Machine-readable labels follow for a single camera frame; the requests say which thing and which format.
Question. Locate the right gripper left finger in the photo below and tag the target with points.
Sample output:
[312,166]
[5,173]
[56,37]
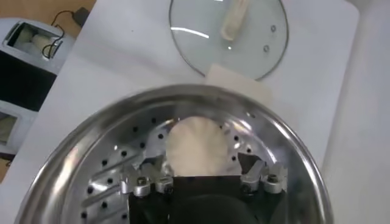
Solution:
[146,182]

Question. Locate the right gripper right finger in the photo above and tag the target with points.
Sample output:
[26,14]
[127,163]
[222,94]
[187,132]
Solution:
[259,179]

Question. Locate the white steamed baozi bun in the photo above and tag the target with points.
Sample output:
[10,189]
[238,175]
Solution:
[198,146]

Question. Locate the round glass pot lid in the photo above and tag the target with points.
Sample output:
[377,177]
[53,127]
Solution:
[198,51]

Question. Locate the perforated steel steamer basket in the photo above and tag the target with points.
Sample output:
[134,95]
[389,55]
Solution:
[76,158]

